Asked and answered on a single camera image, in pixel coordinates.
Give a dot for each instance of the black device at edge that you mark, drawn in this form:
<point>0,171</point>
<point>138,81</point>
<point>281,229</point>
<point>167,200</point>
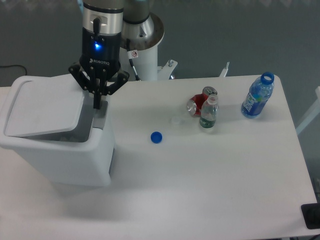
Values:
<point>311,215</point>

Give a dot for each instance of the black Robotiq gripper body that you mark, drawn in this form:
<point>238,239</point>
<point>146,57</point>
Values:
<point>101,52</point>

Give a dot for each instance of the white metal base frame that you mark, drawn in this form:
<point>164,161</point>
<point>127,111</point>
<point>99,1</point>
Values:
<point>166,72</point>

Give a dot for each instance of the white furniture leg right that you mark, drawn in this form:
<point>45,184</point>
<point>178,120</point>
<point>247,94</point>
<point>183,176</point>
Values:
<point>312,112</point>

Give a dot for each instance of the clear white bottle cap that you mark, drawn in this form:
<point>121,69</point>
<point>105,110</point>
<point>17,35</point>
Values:
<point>176,120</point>

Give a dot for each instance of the crushed red soda can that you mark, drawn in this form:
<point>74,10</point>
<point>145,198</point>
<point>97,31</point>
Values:
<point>194,104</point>

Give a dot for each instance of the blue bottle cap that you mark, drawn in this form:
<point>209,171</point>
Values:
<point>156,137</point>

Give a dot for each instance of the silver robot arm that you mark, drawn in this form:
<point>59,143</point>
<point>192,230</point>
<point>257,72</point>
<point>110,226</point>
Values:
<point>140,28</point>

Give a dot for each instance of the white plastic trash can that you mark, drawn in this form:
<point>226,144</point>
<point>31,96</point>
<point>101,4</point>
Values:
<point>82,156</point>

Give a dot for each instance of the blue drink bottle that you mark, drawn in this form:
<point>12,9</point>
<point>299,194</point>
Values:
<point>259,93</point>

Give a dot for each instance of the clear green-label water bottle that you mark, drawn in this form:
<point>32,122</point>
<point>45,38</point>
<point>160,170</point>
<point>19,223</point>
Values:
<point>209,111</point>

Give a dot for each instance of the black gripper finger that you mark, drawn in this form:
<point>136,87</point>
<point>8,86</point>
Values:
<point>87,80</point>
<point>121,79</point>

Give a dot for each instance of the white trash can lid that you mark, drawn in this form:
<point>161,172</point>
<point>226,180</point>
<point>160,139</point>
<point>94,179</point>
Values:
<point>45,106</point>

